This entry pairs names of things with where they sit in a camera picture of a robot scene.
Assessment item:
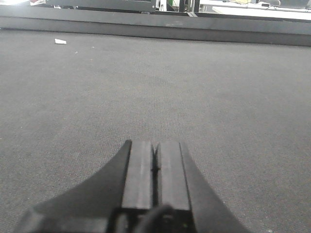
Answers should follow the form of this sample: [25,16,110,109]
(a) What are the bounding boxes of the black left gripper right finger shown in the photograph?
[156,141,249,233]

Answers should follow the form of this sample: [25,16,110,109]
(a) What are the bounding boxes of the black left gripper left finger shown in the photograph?
[14,140,154,233]

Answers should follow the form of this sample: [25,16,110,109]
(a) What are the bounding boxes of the white paper scrap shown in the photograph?
[54,39,67,45]

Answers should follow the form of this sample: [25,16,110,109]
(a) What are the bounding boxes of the dark metal base rail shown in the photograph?
[0,5,311,47]

